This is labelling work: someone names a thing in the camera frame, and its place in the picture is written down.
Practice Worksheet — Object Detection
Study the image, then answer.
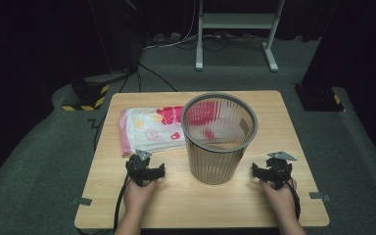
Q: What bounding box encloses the white floor cable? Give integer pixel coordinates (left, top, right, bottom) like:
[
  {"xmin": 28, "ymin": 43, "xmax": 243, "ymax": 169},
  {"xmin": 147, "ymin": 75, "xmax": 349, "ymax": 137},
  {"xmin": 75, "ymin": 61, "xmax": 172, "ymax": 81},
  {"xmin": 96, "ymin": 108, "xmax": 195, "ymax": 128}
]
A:
[{"xmin": 143, "ymin": 0, "xmax": 200, "ymax": 51}]

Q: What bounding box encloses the grey bin ring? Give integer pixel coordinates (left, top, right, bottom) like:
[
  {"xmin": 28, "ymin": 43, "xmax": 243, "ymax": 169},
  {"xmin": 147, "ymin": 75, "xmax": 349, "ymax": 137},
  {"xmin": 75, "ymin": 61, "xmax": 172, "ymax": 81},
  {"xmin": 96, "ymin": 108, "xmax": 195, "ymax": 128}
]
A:
[{"xmin": 180, "ymin": 92, "xmax": 259, "ymax": 154}]

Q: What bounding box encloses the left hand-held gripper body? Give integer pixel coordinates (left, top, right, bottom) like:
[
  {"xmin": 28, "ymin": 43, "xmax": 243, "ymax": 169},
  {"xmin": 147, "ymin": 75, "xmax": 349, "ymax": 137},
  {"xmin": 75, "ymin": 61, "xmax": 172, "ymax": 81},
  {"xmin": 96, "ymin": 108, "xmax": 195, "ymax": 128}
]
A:
[{"xmin": 125, "ymin": 149, "xmax": 155, "ymax": 188}]

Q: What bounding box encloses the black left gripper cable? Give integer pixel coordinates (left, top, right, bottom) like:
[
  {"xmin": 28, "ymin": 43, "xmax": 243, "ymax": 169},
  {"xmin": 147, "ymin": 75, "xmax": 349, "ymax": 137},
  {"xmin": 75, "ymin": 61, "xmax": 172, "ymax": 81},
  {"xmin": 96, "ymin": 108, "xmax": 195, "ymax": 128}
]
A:
[{"xmin": 113, "ymin": 175, "xmax": 131, "ymax": 233}]

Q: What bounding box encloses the transparent ribbed trash bin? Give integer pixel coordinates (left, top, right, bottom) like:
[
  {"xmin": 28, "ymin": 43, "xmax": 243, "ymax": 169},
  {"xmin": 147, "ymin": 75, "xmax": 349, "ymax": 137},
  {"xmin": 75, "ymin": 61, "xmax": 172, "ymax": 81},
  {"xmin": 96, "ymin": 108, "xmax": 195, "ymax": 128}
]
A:
[{"xmin": 180, "ymin": 92, "xmax": 259, "ymax": 186}]

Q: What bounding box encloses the black floor cable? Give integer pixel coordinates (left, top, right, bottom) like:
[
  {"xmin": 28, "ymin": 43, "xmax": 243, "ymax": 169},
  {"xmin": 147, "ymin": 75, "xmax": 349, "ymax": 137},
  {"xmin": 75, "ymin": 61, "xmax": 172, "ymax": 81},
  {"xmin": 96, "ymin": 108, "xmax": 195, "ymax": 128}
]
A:
[{"xmin": 137, "ymin": 63, "xmax": 179, "ymax": 93}]

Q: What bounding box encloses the white metal stand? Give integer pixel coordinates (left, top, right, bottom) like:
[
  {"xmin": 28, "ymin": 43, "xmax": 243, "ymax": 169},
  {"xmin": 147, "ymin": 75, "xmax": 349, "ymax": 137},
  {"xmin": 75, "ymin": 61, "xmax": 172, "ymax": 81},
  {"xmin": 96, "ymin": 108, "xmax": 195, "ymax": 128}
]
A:
[{"xmin": 195, "ymin": 0, "xmax": 287, "ymax": 72}]

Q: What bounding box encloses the black cable beside table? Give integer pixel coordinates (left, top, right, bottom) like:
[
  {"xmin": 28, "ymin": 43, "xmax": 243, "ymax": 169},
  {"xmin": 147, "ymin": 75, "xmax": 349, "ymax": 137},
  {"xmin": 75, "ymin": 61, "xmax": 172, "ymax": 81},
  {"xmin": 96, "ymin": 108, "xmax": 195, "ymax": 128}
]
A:
[{"xmin": 87, "ymin": 112, "xmax": 109, "ymax": 153}]

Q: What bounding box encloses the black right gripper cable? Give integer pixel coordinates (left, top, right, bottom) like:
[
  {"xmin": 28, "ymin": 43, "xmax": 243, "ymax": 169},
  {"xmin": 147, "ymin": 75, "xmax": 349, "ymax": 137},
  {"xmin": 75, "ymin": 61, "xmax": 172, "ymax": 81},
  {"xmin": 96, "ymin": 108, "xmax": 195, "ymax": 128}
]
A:
[{"xmin": 285, "ymin": 180, "xmax": 303, "ymax": 220}]

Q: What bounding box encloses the pink printed plastic bag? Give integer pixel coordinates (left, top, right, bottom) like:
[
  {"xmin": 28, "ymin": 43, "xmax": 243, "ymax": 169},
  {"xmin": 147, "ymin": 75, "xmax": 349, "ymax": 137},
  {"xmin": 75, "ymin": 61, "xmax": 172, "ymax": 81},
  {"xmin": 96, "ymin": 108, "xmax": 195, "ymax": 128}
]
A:
[{"xmin": 118, "ymin": 105, "xmax": 188, "ymax": 159}]

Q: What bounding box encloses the black base with yellow mark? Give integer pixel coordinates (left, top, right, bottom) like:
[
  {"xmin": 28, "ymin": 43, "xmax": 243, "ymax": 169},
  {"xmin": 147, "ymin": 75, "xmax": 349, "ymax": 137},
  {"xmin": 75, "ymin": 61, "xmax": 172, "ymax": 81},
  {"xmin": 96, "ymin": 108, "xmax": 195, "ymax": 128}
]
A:
[{"xmin": 294, "ymin": 83, "xmax": 347, "ymax": 113}]

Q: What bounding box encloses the grey power strip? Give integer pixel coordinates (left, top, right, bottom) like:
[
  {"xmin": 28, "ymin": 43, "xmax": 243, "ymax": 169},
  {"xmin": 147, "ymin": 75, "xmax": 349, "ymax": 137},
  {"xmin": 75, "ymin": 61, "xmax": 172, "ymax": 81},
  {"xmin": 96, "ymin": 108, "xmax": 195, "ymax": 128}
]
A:
[{"xmin": 146, "ymin": 31, "xmax": 182, "ymax": 45}]

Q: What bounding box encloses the grey tape piece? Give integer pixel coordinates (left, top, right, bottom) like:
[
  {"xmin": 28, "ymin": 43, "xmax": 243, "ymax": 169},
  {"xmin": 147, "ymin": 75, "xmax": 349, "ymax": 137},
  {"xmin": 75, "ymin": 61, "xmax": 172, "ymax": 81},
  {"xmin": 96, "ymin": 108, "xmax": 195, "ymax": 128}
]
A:
[
  {"xmin": 308, "ymin": 191, "xmax": 331, "ymax": 202},
  {"xmin": 72, "ymin": 197, "xmax": 93, "ymax": 207}
]

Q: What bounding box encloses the person's left hand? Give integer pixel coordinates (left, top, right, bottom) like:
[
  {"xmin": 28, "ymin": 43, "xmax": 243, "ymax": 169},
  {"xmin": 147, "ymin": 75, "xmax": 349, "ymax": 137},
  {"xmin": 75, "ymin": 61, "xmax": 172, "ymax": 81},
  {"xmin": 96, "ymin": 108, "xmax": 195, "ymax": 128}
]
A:
[{"xmin": 122, "ymin": 179, "xmax": 160, "ymax": 213}]

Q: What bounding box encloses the person's right hand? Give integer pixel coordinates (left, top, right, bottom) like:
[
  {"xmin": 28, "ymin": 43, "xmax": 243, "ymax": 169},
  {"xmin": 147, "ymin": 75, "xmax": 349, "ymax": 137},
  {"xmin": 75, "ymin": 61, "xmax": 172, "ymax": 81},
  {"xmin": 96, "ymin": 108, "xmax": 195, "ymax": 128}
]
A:
[{"xmin": 259, "ymin": 179, "xmax": 298, "ymax": 223}]

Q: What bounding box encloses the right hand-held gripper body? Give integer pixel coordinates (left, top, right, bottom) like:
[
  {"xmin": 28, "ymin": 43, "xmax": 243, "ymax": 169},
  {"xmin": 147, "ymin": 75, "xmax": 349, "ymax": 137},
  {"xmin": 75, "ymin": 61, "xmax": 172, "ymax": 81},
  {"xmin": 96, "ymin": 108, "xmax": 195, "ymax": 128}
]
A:
[{"xmin": 265, "ymin": 150, "xmax": 298, "ymax": 190}]

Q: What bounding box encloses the black base with hazard stripes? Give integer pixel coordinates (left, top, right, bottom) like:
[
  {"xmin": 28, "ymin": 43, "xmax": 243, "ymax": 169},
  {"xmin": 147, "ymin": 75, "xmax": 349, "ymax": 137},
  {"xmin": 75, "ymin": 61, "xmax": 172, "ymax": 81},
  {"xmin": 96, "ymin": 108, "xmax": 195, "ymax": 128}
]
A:
[{"xmin": 61, "ymin": 77, "xmax": 111, "ymax": 112}]

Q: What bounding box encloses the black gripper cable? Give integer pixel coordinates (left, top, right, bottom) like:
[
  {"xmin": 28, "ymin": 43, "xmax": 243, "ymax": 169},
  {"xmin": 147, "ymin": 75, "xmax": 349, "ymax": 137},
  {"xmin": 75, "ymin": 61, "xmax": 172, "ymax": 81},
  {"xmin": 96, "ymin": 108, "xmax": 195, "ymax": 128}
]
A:
[
  {"xmin": 113, "ymin": 175, "xmax": 131, "ymax": 233},
  {"xmin": 285, "ymin": 180, "xmax": 303, "ymax": 220}
]

